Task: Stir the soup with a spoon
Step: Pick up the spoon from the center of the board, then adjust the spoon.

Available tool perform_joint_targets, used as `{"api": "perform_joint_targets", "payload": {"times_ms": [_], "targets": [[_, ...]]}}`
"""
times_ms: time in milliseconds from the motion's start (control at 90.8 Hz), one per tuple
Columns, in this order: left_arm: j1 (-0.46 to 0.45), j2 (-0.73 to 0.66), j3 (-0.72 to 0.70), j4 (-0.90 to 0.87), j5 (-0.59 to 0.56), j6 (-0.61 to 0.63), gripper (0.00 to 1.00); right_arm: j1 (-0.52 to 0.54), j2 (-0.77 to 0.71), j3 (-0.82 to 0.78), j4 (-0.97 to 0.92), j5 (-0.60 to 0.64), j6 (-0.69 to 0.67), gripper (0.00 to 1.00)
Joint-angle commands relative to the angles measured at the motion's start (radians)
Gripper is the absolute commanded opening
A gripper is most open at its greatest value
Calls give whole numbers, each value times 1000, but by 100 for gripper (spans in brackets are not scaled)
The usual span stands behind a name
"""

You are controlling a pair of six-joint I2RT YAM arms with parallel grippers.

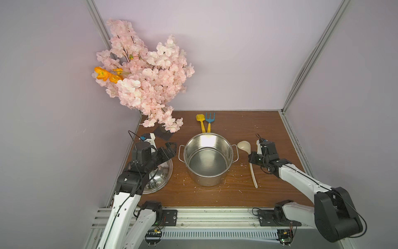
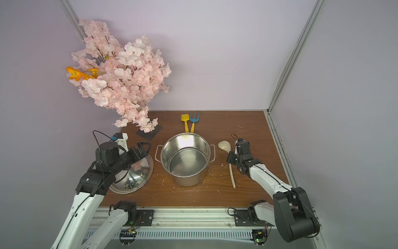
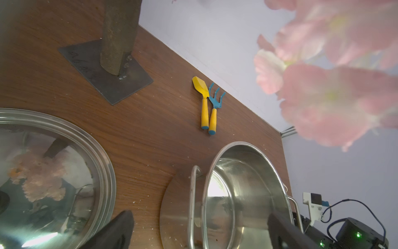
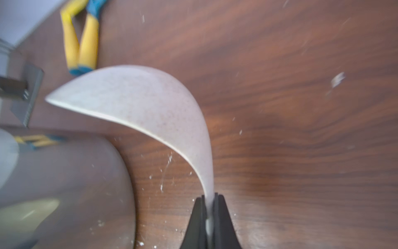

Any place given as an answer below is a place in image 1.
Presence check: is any steel pot lid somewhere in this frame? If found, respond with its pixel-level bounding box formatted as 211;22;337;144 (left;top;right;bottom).
143;159;173;195

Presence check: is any stainless steel pot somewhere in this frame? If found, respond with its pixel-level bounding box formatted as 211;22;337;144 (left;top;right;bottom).
177;133;239;187

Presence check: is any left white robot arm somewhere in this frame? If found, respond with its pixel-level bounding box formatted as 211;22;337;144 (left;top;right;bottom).
97;141;177;249

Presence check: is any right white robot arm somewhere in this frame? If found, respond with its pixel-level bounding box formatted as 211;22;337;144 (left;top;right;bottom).
248;138;368;242

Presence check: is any yellow toy spatula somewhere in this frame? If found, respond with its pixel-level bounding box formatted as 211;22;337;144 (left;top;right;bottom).
196;114;206;133

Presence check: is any blue toy fork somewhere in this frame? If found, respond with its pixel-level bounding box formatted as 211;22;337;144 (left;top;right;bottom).
205;113;215;133

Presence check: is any pink cherry blossom tree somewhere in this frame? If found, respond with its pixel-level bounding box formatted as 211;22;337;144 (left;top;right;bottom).
92;19;195;133

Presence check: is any left circuit board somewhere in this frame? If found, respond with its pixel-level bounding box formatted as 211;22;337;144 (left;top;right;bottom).
144;229;163;247

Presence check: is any circuit board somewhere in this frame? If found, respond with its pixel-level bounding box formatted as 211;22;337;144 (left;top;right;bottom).
144;229;163;247
277;229;294;247

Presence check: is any right circuit board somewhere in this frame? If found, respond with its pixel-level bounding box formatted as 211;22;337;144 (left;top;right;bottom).
277;229;294;247

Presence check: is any orange artificial flower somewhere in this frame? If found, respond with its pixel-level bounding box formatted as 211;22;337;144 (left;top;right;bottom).
94;67;123;84

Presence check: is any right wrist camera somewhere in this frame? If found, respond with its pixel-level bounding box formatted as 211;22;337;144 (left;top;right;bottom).
256;140;262;155

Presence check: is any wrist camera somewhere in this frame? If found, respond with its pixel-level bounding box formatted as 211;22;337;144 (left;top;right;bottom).
256;140;262;155
140;133;157;150

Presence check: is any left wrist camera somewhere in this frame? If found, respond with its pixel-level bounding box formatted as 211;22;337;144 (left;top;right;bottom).
140;133;157;150

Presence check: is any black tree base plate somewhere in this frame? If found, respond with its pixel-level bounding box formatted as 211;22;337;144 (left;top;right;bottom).
153;126;173;141

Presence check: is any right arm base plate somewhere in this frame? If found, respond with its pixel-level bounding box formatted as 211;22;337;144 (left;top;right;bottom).
253;209;302;227

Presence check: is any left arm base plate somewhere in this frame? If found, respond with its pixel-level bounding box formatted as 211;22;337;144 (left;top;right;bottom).
154;209;178;227

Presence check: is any aluminium frame rail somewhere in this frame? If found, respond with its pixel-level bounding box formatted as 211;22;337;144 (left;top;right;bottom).
90;206;347;230

